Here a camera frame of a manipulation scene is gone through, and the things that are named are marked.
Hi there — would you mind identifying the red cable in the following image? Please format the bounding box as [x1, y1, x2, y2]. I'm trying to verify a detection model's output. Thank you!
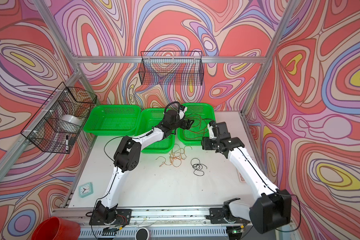
[184, 113, 214, 140]

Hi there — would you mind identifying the orange cable bundle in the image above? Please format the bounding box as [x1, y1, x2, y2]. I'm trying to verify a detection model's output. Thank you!
[155, 143, 193, 168]

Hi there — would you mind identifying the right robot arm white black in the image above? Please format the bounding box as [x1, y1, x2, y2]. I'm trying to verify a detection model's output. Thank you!
[201, 121, 292, 234]

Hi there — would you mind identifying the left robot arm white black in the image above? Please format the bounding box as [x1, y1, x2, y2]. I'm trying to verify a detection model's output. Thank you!
[89, 102, 194, 226]

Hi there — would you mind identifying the right green plastic basket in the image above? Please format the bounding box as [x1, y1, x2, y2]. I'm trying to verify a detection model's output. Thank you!
[178, 103, 216, 146]

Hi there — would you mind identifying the green plastic basket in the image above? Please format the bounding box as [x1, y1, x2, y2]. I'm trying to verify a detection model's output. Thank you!
[83, 105, 141, 136]
[135, 108, 175, 154]
[178, 103, 216, 146]

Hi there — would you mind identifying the middle green plastic basket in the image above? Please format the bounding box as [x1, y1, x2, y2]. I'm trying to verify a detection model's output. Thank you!
[135, 108, 175, 154]

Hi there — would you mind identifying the white pink calculator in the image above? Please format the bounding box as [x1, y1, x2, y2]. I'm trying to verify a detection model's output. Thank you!
[237, 170, 246, 183]

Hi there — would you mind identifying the left green plastic basket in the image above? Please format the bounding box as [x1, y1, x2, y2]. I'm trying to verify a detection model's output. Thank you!
[83, 105, 141, 136]

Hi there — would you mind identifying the white tape roll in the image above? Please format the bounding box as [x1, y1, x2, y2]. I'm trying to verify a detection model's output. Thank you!
[60, 115, 83, 126]

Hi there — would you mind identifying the black round speaker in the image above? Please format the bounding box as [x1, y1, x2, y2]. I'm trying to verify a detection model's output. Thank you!
[135, 228, 151, 240]

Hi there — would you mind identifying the teal small clock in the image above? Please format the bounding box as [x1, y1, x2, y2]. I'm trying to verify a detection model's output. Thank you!
[79, 182, 94, 198]

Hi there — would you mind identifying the red bucket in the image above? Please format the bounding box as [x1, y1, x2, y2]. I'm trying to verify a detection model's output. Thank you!
[31, 217, 81, 240]

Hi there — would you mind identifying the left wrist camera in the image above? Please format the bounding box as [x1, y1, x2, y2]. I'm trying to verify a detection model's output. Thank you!
[178, 105, 187, 120]

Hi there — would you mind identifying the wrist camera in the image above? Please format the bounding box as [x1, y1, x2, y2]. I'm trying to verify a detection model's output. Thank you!
[208, 120, 216, 140]
[178, 105, 187, 120]

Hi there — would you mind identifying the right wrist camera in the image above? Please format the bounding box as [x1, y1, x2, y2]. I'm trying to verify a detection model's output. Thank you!
[208, 120, 216, 140]

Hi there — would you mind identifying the black wire basket back wall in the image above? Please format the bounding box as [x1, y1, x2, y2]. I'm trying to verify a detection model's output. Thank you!
[139, 51, 204, 86]

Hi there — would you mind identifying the black wire basket wall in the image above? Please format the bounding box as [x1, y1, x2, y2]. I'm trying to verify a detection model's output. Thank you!
[139, 51, 204, 86]
[21, 83, 97, 154]

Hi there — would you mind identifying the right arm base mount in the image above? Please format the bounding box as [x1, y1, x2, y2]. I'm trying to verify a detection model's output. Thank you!
[206, 208, 250, 225]

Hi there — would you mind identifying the aluminium rail front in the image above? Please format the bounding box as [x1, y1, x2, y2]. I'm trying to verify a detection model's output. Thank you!
[52, 205, 224, 227]

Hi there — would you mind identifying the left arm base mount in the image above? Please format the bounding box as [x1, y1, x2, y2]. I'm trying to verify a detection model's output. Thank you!
[89, 209, 132, 226]

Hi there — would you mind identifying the black wire basket left wall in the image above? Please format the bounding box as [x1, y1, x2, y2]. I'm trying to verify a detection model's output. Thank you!
[21, 83, 97, 154]

